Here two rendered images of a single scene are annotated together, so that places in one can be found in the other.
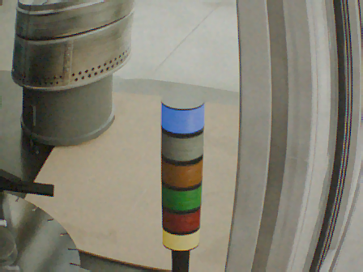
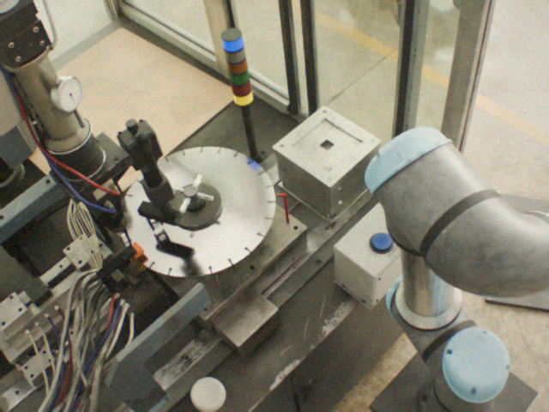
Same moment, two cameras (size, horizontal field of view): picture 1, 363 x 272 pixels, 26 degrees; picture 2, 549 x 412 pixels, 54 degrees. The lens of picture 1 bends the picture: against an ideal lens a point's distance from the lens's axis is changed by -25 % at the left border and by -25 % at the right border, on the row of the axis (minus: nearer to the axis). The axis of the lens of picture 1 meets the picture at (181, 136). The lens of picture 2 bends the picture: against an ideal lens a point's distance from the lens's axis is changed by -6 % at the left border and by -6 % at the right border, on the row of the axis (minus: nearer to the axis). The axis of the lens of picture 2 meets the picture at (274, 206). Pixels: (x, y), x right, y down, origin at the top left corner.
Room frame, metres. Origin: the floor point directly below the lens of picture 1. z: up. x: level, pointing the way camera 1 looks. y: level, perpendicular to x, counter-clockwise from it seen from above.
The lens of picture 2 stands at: (0.33, 0.79, 1.89)
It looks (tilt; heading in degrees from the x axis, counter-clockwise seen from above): 54 degrees down; 306
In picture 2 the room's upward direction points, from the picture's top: 9 degrees counter-clockwise
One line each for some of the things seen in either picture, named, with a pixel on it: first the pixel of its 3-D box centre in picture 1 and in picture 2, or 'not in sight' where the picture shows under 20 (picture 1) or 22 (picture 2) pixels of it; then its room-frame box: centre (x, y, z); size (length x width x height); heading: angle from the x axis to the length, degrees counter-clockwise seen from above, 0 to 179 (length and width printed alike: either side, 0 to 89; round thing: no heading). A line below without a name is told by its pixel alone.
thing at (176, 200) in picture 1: (181, 191); (238, 74); (0.94, 0.00, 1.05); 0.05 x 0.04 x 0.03; 163
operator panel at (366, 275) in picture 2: not in sight; (395, 237); (0.51, 0.12, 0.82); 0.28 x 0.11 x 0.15; 73
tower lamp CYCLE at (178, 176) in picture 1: (181, 166); (237, 63); (0.94, 0.00, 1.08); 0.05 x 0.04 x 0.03; 163
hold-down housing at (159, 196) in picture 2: not in sight; (147, 163); (0.88, 0.37, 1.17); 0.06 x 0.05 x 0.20; 64
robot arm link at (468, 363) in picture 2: not in sight; (469, 368); (0.27, 0.38, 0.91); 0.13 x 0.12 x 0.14; 145
